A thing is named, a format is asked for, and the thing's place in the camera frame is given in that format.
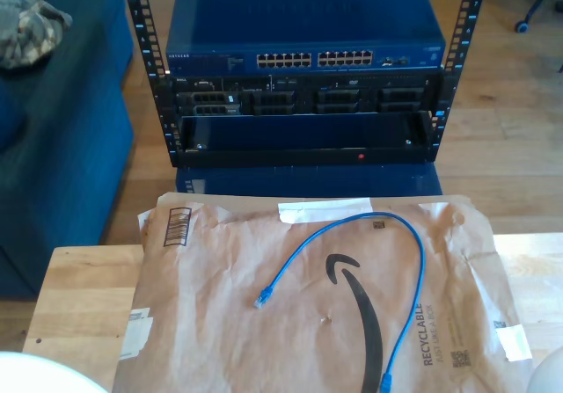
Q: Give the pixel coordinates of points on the blue box under rack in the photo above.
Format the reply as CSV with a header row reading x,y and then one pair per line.
x,y
308,182

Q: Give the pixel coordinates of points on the long white tape strip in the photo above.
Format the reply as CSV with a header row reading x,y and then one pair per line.
x,y
325,210

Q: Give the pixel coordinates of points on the black rack server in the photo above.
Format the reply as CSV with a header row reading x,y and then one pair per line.
x,y
272,103

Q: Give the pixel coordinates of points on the brown paper mailer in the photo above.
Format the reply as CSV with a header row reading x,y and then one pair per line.
x,y
246,344

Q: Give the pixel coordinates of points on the torn white shipping label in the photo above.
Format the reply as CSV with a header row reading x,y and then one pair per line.
x,y
136,336

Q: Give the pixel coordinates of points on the blue sofa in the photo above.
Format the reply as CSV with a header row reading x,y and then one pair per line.
x,y
66,147

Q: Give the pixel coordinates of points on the short white tape piece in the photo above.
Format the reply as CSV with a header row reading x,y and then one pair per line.
x,y
514,342

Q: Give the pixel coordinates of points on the office chair base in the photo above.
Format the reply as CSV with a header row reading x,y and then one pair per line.
x,y
522,26

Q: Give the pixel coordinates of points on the camouflage cloth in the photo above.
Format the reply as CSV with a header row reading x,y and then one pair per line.
x,y
31,28

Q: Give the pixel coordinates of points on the blue network switch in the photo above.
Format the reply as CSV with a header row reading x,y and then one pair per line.
x,y
303,15

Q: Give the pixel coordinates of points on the black rack frame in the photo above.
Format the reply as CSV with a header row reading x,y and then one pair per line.
x,y
138,15

